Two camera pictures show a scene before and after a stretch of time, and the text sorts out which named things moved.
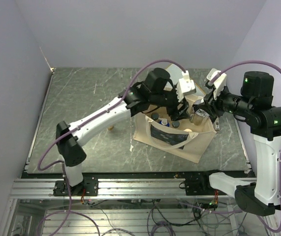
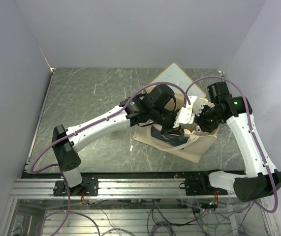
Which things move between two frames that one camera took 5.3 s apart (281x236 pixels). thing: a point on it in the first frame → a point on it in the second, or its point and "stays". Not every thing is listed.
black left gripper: (174, 113) → (174, 114)
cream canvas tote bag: (154, 128) stays
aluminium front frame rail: (117, 189) stays
